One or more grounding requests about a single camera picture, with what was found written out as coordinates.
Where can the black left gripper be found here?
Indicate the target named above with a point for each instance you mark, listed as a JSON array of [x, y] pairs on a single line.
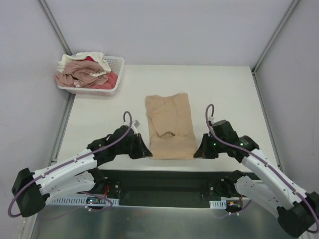
[[136, 146]]

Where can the left white cable duct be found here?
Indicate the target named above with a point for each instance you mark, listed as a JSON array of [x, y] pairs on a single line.
[[84, 201]]

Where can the white plastic laundry basket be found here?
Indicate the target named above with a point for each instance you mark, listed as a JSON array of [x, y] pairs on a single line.
[[116, 65]]

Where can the right aluminium corner post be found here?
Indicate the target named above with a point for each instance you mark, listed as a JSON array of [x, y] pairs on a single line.
[[275, 35]]

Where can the white t shirt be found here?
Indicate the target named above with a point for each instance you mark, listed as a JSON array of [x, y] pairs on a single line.
[[97, 57]]

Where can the aluminium corner post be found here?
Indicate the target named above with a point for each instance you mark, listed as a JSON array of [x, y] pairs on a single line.
[[54, 25], [275, 35]]

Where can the dusty pink t shirt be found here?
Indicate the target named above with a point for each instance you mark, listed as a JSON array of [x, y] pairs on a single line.
[[73, 75]]

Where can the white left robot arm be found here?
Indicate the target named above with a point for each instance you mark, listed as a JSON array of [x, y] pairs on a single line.
[[32, 191]]

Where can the beige t shirt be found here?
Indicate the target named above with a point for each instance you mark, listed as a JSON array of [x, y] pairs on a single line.
[[170, 127]]

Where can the left aluminium corner post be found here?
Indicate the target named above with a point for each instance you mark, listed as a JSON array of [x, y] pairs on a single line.
[[54, 25]]

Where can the left aluminium table rail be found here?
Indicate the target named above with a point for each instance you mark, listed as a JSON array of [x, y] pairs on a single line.
[[61, 131]]

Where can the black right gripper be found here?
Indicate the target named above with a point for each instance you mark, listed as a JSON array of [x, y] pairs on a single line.
[[208, 145]]

